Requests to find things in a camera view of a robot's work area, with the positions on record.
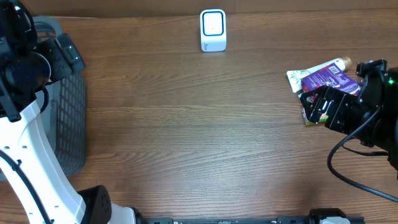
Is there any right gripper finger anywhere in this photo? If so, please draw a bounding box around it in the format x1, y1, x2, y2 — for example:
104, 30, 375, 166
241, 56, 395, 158
306, 93, 334, 123
300, 85, 330, 115

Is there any yellow green sachet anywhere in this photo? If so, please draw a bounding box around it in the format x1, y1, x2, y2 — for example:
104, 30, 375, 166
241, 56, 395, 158
301, 107, 330, 126

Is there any white tube with gold cap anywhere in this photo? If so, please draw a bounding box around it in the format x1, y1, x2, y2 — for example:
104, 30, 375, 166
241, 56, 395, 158
286, 56, 352, 93

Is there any purple sanitary pad pack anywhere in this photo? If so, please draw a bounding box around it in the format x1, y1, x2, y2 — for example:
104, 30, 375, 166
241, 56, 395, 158
302, 63, 360, 95

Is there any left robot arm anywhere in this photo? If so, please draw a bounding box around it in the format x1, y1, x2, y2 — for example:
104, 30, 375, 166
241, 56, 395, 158
1, 1, 146, 224

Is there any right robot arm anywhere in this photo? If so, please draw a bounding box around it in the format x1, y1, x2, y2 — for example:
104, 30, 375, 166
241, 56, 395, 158
300, 68, 397, 169

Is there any white barcode scanner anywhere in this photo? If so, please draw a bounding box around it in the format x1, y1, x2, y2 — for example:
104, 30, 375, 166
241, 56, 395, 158
200, 9, 227, 52

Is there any grey plastic mesh basket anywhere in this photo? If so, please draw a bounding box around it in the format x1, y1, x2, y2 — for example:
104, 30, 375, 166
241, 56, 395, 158
1, 16, 86, 175

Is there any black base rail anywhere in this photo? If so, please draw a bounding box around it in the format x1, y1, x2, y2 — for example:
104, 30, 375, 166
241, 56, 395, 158
133, 208, 366, 224

